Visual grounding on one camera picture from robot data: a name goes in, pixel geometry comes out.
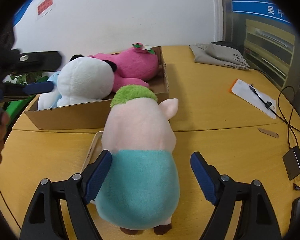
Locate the cardboard box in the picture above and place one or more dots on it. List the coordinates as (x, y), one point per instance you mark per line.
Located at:
(92, 115)

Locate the black square device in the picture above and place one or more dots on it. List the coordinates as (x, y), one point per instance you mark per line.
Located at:
(292, 162)

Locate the grey canvas bag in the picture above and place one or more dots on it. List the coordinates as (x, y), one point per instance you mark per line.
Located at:
(219, 55)

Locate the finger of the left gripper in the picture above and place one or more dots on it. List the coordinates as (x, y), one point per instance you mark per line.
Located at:
(15, 90)
(40, 61)

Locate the pig plush green hair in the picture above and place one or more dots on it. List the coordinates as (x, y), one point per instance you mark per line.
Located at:
(141, 190)

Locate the blue door banner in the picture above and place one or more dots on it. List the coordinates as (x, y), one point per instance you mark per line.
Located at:
(260, 8)

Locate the wooden stick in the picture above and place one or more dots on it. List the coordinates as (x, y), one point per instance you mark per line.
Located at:
(268, 132)

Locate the white paper envelope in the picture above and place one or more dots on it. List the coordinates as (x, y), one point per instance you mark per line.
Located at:
(256, 98)

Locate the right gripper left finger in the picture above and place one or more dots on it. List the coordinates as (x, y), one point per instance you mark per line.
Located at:
(44, 220)

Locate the white panda plush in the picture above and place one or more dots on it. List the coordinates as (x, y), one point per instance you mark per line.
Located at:
(84, 79)

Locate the pink plush bear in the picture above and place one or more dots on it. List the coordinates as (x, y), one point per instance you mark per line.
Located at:
(135, 66)

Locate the red wall notice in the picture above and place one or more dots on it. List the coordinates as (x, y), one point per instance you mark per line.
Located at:
(44, 7)

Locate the light blue plush toy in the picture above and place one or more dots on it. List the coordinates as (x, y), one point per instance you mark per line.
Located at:
(53, 97)

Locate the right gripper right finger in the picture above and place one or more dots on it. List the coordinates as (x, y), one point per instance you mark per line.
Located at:
(257, 218)

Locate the potted green plant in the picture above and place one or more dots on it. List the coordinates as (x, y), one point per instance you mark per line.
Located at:
(26, 79)

